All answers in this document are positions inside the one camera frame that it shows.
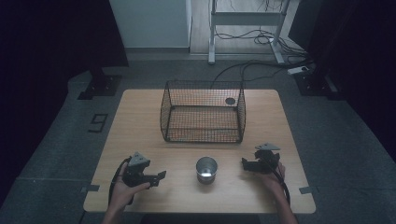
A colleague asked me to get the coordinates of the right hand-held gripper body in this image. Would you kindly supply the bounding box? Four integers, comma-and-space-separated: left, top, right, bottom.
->
253, 142, 281, 175

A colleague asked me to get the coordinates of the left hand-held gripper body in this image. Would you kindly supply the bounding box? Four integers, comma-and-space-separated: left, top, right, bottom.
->
122, 151, 151, 189

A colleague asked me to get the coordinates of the person's right hand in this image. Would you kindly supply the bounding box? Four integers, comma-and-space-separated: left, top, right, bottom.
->
260, 161, 287, 196

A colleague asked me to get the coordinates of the person's left hand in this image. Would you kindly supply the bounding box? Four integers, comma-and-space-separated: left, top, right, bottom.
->
108, 162, 151, 213

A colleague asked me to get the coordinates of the steel cup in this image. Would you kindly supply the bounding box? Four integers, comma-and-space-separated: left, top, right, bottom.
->
195, 156, 219, 186

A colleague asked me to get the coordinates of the black stand base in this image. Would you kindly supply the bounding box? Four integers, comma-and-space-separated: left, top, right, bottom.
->
293, 70, 340, 101
77, 68, 122, 101

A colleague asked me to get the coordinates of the white power strip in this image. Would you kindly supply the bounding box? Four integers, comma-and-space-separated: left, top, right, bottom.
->
287, 65, 310, 76

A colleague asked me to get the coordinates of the dark curtain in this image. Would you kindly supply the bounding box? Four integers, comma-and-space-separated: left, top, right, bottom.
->
0, 0, 130, 200
288, 0, 396, 162

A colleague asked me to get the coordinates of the white cabinet panel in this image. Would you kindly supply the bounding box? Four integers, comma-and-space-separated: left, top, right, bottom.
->
108, 0, 193, 49

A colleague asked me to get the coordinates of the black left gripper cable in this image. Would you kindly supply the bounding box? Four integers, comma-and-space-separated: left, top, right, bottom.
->
107, 156, 133, 207

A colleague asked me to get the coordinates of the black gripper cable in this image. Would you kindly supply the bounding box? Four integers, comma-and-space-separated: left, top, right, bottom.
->
107, 156, 133, 207
262, 158, 291, 207

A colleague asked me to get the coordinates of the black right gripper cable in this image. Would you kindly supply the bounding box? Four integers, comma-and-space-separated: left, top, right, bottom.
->
262, 158, 291, 207

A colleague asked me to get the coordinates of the black wire mesh basket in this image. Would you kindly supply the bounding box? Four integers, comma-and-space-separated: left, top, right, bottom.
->
160, 79, 248, 145

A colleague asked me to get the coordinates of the long black floor cable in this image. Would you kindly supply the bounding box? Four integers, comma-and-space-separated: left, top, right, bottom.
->
210, 59, 314, 90

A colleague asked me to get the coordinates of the tangle of black floor cables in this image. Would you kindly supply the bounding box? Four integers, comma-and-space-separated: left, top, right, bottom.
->
214, 27, 312, 61

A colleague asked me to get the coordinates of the white metal desk frame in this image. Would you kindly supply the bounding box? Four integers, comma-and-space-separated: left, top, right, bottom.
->
207, 0, 292, 65

